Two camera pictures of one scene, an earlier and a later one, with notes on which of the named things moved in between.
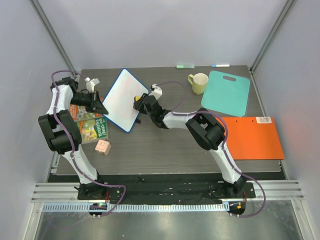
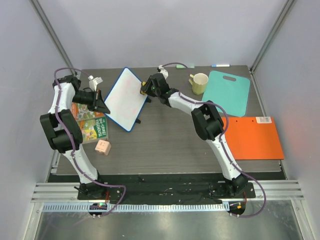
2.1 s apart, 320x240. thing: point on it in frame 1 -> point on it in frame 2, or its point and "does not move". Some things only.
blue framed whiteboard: (119, 101) does not move
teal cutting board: (227, 93) does not move
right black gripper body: (143, 103) -> (149, 85)
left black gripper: (99, 107) does not move
